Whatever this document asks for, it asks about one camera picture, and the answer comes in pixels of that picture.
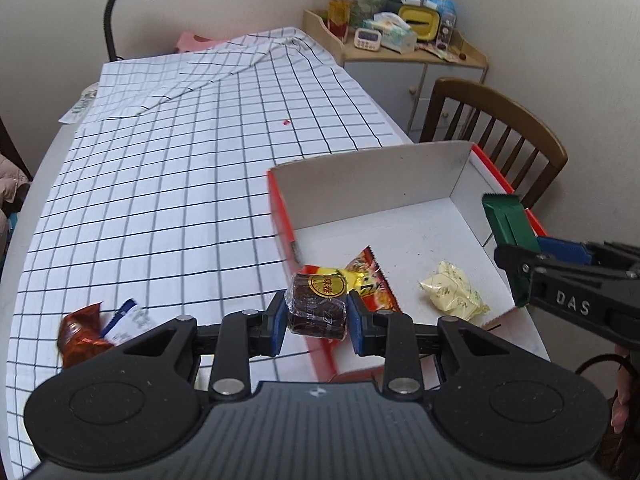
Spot dark brown cake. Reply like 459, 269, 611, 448
284, 272, 347, 340

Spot dark green snack bar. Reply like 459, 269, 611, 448
482, 193, 540, 252

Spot red yellow snack packet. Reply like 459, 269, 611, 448
300, 246, 401, 312

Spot pale yellow snack packet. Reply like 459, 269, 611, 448
419, 261, 490, 321

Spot red white cardboard box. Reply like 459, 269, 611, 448
267, 141, 548, 358

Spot white blue snack packet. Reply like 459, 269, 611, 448
100, 298, 157, 346

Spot white black checkered tablecloth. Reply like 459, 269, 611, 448
2, 27, 405, 478

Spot brown wooden chair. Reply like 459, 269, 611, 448
419, 77, 568, 208

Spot copper brown snack bag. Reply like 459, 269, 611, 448
56, 302, 114, 370

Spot grey white cabinet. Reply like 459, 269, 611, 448
344, 61, 485, 142

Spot yellow black radio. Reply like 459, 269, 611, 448
398, 4, 440, 42

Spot wooden shelf tray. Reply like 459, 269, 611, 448
302, 8, 490, 71

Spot tissue pack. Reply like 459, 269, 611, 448
362, 12, 418, 54

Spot white digital timer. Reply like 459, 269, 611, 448
352, 28, 382, 52

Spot papers at table edge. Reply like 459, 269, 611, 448
58, 84, 99, 125

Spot pink puffy jacket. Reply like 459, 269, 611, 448
0, 155, 30, 260

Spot orange liquid bottle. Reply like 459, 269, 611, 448
326, 0, 352, 42

